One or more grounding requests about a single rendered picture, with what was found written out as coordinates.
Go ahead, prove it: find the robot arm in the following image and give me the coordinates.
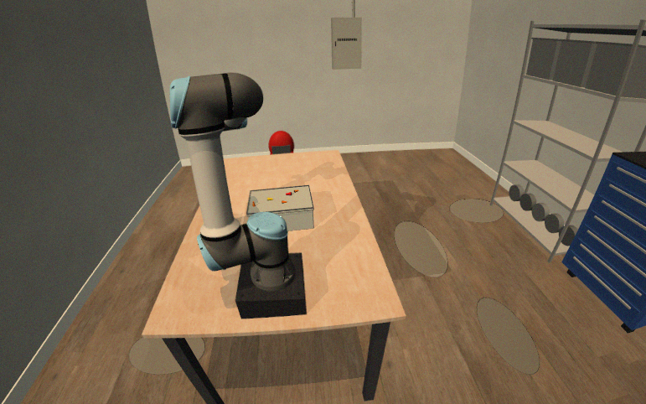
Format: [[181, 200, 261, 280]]
[[170, 73, 295, 291]]

